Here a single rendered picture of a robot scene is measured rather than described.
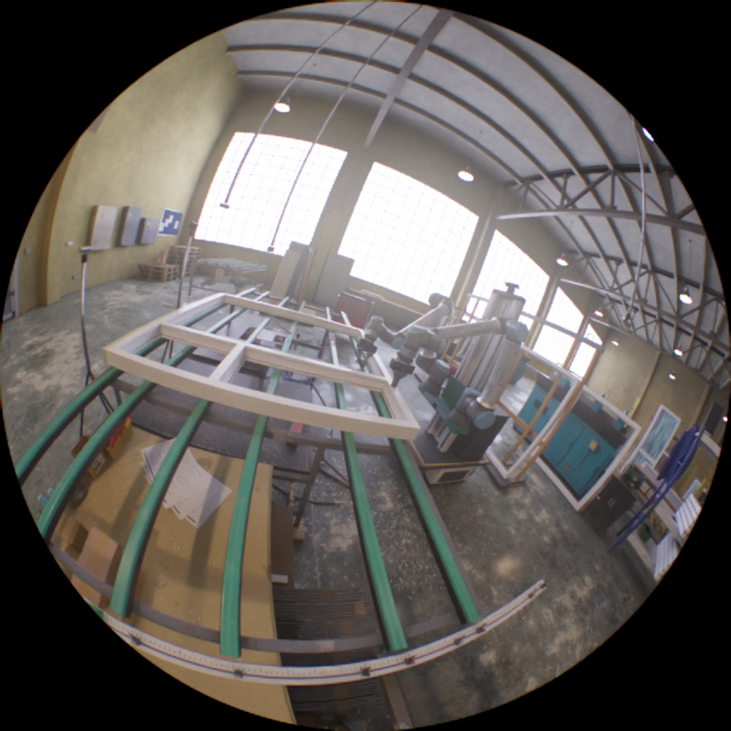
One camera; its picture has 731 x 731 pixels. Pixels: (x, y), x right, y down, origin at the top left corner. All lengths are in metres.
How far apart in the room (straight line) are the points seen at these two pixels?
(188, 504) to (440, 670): 1.55
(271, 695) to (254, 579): 0.39
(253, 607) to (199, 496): 0.42
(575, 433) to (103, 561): 4.67
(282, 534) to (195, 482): 0.50
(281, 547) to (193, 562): 0.51
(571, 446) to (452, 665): 3.53
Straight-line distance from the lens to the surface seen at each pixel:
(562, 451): 4.38
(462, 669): 1.82
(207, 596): 0.81
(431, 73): 8.75
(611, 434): 4.10
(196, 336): 1.35
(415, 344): 1.17
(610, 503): 3.98
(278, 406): 0.86
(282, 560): 1.18
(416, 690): 1.67
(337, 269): 8.38
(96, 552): 0.82
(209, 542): 0.85
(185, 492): 0.94
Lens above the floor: 1.43
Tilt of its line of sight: 20 degrees down
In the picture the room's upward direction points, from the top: 21 degrees clockwise
